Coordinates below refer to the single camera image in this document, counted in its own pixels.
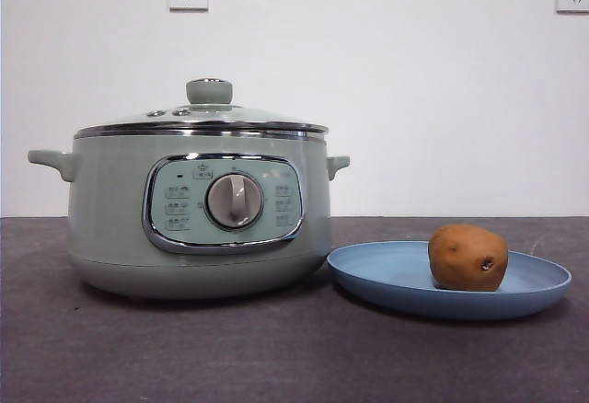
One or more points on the pale green electric steamer pot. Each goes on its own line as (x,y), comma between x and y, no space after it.
(110,219)

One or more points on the brown potato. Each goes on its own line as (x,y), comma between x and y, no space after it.
(465,256)

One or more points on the glass lid with green knob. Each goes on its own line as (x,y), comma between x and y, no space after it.
(209,90)

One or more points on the blue round plate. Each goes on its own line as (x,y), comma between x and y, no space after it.
(391,279)

